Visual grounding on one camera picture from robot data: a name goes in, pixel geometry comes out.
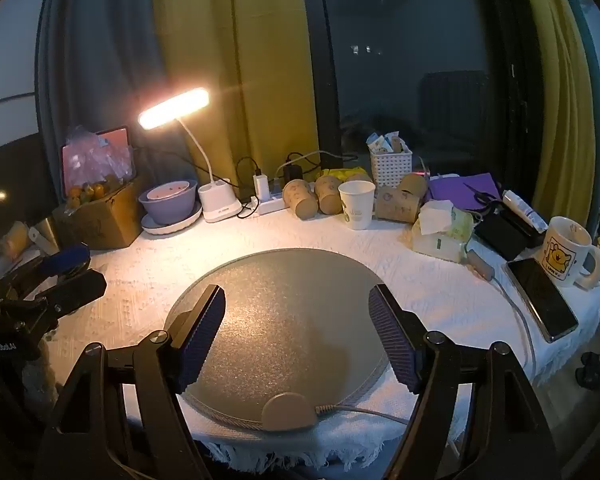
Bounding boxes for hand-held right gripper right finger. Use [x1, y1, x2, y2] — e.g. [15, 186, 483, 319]
[368, 283, 564, 480]

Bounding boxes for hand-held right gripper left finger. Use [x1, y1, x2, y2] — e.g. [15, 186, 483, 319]
[35, 284, 227, 480]

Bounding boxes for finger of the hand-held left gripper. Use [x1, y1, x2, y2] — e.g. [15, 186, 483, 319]
[27, 268, 108, 318]
[0, 243, 92, 292]

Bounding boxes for white paper cup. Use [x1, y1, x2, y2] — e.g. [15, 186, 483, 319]
[338, 180, 377, 231]

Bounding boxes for cardboard box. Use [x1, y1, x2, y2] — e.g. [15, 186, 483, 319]
[52, 179, 144, 250]

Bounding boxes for white textured tablecloth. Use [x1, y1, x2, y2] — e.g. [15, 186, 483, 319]
[44, 204, 600, 472]

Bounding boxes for pile of small oranges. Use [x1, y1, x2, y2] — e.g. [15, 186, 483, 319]
[65, 179, 120, 209]

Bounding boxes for round grey table mat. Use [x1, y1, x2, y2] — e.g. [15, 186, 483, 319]
[163, 248, 391, 431]

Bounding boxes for clear plastic bag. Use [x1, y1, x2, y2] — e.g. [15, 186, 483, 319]
[63, 124, 137, 187]

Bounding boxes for tissue pack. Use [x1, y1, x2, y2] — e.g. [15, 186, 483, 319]
[410, 199, 476, 264]

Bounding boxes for white plate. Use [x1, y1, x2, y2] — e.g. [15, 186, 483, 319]
[141, 202, 203, 236]

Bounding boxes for purple bowl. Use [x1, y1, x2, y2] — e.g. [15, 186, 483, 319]
[138, 179, 200, 226]

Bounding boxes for white desk lamp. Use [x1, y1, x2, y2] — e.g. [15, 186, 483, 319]
[138, 88, 242, 223]

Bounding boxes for white power strip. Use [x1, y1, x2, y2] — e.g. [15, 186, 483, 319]
[251, 195, 287, 216]

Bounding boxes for black case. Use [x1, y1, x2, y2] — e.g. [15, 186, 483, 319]
[473, 204, 546, 261]

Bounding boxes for black smartphone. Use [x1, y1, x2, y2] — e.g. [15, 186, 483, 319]
[504, 256, 580, 344]

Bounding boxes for purple folder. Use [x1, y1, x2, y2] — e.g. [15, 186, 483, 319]
[427, 172, 504, 211]

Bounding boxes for yellow packet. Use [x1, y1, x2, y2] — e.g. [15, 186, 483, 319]
[324, 166, 374, 184]

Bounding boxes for white plastic basket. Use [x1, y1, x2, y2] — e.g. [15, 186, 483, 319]
[368, 147, 414, 189]

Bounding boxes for black scissors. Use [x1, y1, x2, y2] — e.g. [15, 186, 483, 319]
[462, 182, 502, 207]

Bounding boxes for white cream tube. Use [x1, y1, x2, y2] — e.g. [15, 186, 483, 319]
[502, 189, 549, 234]

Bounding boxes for packets in basket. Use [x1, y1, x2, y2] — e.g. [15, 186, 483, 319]
[367, 131, 411, 155]

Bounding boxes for white cartoon bear mug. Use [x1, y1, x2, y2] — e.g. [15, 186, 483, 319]
[534, 216, 600, 290]

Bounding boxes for grey curtain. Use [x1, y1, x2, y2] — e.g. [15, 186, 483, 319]
[34, 0, 193, 196]

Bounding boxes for yellow curtain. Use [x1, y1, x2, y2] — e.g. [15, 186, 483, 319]
[511, 0, 600, 212]
[149, 0, 322, 197]

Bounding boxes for grey adapter with cable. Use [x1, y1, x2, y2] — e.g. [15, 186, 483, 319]
[467, 248, 537, 377]

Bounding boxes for grey mat controller with cable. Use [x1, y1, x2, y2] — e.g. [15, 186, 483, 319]
[261, 392, 412, 432]

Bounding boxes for black cable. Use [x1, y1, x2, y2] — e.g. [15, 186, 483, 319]
[235, 156, 262, 202]

